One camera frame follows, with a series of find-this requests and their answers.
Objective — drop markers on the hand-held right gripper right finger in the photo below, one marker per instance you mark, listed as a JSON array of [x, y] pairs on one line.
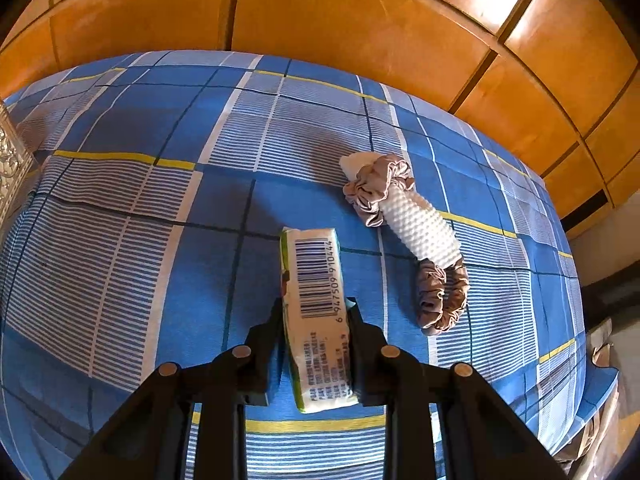
[[362, 345]]

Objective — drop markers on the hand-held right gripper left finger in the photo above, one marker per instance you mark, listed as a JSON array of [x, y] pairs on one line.
[[262, 345]]

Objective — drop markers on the pocket tissue pack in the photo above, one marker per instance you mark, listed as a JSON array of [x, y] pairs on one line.
[[312, 280]]

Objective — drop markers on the brown scrunchie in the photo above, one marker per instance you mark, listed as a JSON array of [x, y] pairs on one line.
[[372, 185], [440, 300]]

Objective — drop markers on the white cloth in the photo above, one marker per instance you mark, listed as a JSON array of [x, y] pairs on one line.
[[425, 225]]

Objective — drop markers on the blue plaid bed sheet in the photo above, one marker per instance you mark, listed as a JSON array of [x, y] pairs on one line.
[[150, 200]]

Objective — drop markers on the wooden wardrobe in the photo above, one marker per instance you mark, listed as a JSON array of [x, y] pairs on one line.
[[375, 15]]

